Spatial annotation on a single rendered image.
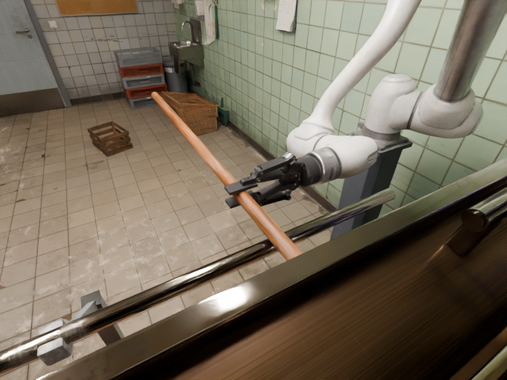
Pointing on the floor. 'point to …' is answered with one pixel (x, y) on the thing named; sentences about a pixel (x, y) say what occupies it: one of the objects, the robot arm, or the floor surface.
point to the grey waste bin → (176, 81)
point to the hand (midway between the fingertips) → (241, 192)
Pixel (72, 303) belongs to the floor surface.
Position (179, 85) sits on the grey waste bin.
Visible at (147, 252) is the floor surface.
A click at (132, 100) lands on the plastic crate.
